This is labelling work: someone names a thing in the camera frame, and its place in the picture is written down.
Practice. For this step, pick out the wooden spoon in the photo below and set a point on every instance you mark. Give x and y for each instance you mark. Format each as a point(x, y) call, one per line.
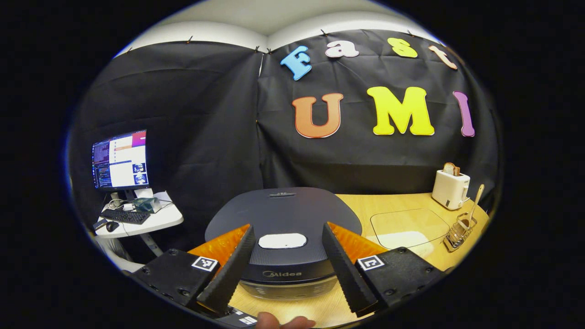
point(477, 196)

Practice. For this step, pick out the computer monitor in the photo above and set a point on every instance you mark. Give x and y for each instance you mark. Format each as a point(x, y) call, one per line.
point(121, 160)

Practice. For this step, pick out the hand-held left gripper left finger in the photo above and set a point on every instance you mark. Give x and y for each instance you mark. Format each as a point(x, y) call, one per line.
point(228, 274)

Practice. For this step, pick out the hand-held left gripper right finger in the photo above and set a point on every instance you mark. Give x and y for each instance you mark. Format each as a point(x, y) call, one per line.
point(345, 269)

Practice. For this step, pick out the black computer mouse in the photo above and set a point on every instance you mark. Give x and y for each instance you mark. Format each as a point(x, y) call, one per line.
point(112, 226)

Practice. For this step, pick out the black keyboard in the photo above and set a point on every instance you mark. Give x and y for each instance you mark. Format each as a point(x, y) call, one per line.
point(125, 216)

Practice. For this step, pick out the white toaster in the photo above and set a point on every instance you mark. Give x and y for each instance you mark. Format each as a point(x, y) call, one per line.
point(450, 189)

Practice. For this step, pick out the clear box of white rice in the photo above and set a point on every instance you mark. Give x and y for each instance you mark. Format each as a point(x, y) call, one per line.
point(402, 240)

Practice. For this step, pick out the black rice cooker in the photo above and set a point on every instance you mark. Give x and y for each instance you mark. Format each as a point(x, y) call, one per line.
point(283, 210)

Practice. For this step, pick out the small white side table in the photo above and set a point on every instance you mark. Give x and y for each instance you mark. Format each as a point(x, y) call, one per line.
point(160, 221)

